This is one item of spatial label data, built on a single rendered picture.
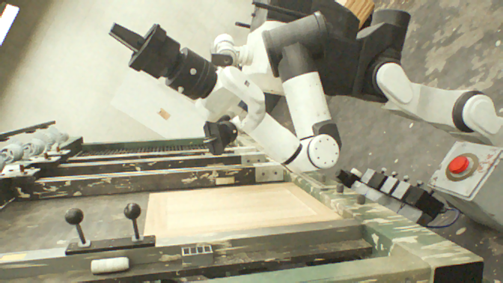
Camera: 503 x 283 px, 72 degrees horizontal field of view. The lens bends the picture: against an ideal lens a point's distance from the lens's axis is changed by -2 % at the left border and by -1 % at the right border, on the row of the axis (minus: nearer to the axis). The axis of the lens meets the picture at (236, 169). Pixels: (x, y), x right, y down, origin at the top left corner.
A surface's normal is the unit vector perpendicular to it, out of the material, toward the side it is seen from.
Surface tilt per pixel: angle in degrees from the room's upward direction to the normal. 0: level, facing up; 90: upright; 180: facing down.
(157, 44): 106
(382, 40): 90
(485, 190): 90
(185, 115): 90
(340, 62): 100
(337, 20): 91
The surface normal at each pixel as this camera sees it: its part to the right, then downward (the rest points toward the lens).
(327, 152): 0.36, -0.08
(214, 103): 0.08, 0.75
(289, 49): -0.18, 0.04
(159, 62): -0.18, 0.91
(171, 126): 0.14, 0.29
